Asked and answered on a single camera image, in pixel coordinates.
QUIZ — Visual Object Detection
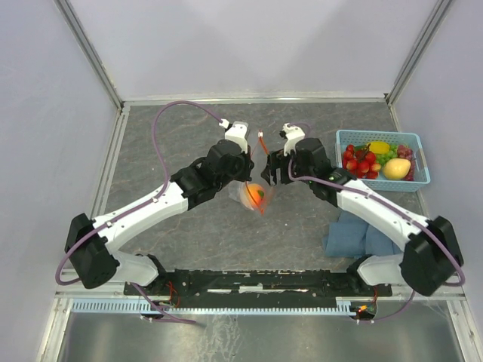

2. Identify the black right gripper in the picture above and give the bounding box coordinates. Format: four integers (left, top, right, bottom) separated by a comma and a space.
260, 148, 313, 187

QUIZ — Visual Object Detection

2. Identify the orange peach fruit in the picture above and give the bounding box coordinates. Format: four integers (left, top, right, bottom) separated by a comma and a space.
239, 183, 266, 210

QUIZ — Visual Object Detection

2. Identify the clear zip bag orange zipper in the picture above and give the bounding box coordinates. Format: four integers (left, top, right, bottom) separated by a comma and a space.
228, 130, 275, 216

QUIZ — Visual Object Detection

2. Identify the yellow mango fruit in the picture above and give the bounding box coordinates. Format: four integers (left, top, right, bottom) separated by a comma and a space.
382, 158, 410, 180

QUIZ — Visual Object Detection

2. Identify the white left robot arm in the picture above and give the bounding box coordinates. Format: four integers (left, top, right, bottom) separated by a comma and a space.
65, 140, 254, 294

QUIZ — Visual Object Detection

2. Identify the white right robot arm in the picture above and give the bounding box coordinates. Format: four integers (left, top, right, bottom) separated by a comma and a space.
261, 138, 466, 296

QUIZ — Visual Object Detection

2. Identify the red cherry bunch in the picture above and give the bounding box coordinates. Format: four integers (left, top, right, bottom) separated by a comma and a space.
342, 143, 382, 179

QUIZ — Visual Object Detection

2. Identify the yellow lemon fruit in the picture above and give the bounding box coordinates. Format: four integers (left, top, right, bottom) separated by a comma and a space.
367, 141, 391, 155

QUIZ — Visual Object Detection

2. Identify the green grape bunch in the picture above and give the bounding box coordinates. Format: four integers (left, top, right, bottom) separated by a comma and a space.
377, 144, 398, 167

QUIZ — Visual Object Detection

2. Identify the blue cloth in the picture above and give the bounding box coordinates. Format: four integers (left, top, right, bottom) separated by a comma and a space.
322, 211, 402, 258

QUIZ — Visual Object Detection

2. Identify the purple grape bunch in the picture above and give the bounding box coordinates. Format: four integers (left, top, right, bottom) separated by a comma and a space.
397, 145, 416, 181

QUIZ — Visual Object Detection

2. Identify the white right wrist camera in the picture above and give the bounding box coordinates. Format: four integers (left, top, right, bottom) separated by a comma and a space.
281, 123, 306, 155

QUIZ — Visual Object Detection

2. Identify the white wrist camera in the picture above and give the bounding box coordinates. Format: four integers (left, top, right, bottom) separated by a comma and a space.
219, 118, 248, 154
281, 123, 306, 155

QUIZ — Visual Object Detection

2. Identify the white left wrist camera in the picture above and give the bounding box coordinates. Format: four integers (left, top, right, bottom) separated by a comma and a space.
219, 118, 248, 154

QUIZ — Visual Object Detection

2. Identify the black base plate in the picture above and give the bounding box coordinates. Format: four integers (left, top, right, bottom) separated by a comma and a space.
143, 269, 392, 309

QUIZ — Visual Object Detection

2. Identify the light blue cable duct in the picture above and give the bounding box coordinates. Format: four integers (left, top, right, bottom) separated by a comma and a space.
70, 297, 358, 314

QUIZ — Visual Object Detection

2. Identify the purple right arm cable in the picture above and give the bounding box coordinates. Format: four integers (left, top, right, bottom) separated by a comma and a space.
288, 121, 466, 325

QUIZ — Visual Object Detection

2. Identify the aluminium frame rail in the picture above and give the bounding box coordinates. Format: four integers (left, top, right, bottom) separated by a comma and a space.
383, 284, 466, 301

